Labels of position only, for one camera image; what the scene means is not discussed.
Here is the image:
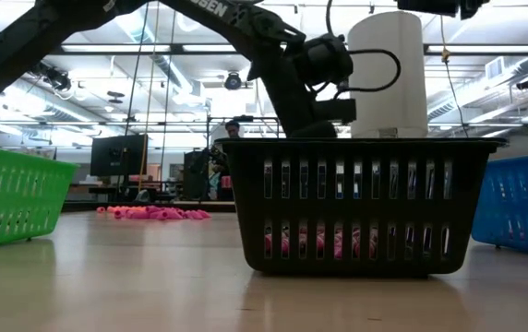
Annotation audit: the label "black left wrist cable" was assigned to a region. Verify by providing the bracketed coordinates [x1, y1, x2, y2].
[326, 0, 402, 101]

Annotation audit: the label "person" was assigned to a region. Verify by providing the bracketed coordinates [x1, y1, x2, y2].
[210, 119, 243, 202]

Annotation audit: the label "hanging yellow cord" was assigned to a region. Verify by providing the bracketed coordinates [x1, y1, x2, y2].
[438, 16, 471, 138]

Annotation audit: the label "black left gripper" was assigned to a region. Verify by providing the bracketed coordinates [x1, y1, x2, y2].
[263, 57, 358, 139]

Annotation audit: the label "black plastic basket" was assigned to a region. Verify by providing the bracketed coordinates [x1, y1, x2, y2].
[214, 136, 509, 279]

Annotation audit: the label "round black ceiling spotlight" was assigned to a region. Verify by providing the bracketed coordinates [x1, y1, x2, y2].
[223, 71, 244, 91]

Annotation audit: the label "blue plastic basket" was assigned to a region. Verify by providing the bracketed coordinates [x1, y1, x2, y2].
[470, 150, 528, 258]

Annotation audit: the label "white shade wooden table lamp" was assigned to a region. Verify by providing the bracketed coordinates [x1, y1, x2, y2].
[346, 10, 429, 139]

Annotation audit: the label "green plastic basket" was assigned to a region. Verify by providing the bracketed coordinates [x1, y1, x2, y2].
[0, 142, 79, 251]

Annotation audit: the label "hanging black cords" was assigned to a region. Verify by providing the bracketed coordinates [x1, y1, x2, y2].
[120, 2, 178, 195]

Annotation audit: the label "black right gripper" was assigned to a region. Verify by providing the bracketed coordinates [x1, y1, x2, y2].
[394, 0, 491, 21]

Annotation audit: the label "black background monitor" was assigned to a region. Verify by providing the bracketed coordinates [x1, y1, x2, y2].
[89, 133, 149, 178]

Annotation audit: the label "black computer cabinet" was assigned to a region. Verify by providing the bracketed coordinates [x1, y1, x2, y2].
[182, 149, 210, 202]

